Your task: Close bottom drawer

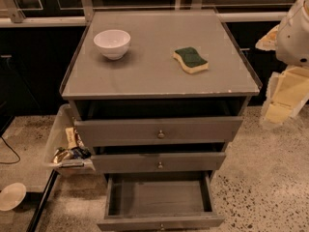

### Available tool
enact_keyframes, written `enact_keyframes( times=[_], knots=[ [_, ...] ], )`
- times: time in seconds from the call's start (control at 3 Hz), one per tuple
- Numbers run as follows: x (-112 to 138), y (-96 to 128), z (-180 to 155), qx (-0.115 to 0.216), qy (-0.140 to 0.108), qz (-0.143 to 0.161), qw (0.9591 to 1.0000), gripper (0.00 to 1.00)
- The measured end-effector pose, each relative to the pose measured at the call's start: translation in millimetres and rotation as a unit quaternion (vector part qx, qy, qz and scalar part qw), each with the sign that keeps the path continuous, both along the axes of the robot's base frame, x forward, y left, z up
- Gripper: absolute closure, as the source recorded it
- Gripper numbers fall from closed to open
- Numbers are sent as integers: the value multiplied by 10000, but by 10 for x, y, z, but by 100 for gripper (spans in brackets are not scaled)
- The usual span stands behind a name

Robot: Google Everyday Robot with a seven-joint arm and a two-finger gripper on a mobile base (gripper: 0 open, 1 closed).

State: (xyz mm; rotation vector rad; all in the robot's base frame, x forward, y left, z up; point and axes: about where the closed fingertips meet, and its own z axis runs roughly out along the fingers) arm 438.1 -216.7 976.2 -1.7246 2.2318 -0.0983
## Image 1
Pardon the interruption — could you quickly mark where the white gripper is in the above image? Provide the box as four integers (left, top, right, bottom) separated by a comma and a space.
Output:
255, 0, 309, 127

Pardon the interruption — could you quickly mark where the clear plastic bin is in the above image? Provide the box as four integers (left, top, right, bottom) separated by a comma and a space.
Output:
43, 104, 95, 177

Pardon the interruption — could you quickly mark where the dark snack packet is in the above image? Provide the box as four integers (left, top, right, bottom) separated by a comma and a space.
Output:
70, 147, 91, 160

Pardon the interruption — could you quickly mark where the gold foil snack packet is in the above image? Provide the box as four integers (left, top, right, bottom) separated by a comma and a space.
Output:
52, 147, 72, 163

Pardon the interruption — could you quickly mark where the grey top drawer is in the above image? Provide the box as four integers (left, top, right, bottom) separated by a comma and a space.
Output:
74, 116, 242, 147

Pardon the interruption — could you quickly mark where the black floor bar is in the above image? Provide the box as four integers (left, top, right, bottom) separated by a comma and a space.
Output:
26, 170, 58, 232

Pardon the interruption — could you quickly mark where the grey bottom drawer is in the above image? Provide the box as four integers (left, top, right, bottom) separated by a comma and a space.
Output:
98, 172, 224, 232

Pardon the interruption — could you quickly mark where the metal railing frame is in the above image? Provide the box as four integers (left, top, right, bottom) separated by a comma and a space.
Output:
0, 0, 296, 27

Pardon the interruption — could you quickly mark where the yellow green sponge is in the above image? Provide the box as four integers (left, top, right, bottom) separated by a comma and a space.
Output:
173, 46, 209, 74

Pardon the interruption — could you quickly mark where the grey middle drawer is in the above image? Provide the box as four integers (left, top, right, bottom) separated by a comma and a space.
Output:
91, 143, 226, 173

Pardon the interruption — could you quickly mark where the tan snack packet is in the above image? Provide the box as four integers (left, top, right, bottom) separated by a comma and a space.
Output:
65, 128, 78, 149

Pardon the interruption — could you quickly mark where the white ceramic bowl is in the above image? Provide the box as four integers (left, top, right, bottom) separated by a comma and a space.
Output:
94, 29, 131, 60

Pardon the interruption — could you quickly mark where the black cable on floor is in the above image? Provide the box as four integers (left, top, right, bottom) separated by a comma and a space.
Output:
0, 135, 21, 165

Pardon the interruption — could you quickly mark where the grey drawer cabinet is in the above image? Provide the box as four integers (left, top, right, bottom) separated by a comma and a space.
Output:
58, 9, 263, 176

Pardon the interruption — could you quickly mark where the grey drawer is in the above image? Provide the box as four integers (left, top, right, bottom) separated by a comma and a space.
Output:
91, 143, 226, 173
74, 116, 242, 147
98, 172, 224, 232

